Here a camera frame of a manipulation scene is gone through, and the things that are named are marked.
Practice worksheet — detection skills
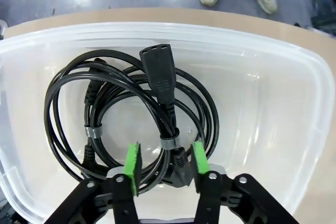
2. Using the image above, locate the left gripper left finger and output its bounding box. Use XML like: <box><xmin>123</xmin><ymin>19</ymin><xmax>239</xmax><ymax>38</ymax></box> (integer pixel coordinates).
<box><xmin>44</xmin><ymin>142</ymin><xmax>144</xmax><ymax>224</ymax></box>

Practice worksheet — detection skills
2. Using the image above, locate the black power cord with plug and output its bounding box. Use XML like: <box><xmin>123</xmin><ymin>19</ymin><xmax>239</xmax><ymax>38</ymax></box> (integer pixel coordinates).
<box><xmin>91</xmin><ymin>44</ymin><xmax>220</xmax><ymax>189</ymax></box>

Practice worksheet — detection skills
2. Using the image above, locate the black cable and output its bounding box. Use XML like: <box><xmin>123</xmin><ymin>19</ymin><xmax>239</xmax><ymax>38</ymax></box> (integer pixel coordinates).
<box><xmin>44</xmin><ymin>52</ymin><xmax>184</xmax><ymax>185</ymax></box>

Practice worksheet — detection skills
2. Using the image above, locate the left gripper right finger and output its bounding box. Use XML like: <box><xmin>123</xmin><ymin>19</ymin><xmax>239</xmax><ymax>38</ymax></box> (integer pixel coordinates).
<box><xmin>190</xmin><ymin>141</ymin><xmax>300</xmax><ymax>224</ymax></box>

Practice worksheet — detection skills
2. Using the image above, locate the clear plastic storage container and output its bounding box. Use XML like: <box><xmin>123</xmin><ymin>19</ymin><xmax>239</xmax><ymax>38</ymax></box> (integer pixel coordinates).
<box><xmin>0</xmin><ymin>20</ymin><xmax>330</xmax><ymax>224</ymax></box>

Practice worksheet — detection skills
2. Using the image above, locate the black trolley cart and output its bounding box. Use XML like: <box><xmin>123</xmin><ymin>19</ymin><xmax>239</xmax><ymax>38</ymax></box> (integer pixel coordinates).
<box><xmin>309</xmin><ymin>0</ymin><xmax>336</xmax><ymax>35</ymax></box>

